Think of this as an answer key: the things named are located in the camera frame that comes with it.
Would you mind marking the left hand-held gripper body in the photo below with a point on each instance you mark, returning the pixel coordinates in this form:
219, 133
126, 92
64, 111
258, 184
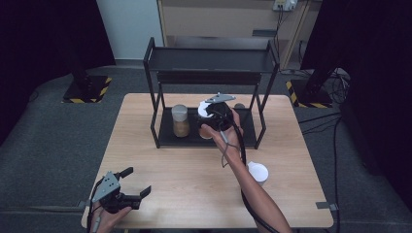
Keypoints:
113, 200

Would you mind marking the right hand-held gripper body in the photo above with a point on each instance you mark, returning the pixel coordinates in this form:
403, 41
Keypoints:
222, 115

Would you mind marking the spice jar with orange powder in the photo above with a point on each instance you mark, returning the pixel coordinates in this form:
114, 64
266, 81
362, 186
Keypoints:
202, 110

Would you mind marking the spice jar with yellowish powder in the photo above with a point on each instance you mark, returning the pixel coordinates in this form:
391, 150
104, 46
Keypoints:
180, 124

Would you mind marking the black two-tier metal rack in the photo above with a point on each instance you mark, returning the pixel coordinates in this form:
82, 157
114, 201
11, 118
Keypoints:
210, 61

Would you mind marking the spice jar with grey-brown powder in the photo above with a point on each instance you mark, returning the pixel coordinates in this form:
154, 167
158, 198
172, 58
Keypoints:
259, 171

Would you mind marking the person's left hand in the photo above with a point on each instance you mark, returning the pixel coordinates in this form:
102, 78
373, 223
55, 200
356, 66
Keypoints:
105, 223

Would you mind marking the person's right hand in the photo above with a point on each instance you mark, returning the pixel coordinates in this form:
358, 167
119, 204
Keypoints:
231, 139

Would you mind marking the round grey table cap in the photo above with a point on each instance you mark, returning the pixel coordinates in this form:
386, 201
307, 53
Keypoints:
240, 105

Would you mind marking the grey tape piece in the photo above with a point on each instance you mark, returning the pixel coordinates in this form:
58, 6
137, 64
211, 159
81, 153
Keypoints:
324, 205
83, 204

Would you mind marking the black stand with striped base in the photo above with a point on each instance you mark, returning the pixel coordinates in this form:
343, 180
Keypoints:
85, 87
311, 93

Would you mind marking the dark grey flat bar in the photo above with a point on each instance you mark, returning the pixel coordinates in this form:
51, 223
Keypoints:
264, 32

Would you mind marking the beige wooden cabinet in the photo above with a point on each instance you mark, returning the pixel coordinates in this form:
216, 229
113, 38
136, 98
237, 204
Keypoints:
220, 19

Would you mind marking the white power strip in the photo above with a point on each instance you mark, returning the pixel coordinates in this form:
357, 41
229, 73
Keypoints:
285, 5

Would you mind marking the black curtain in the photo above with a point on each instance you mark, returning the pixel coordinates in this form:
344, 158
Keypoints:
39, 39
382, 64

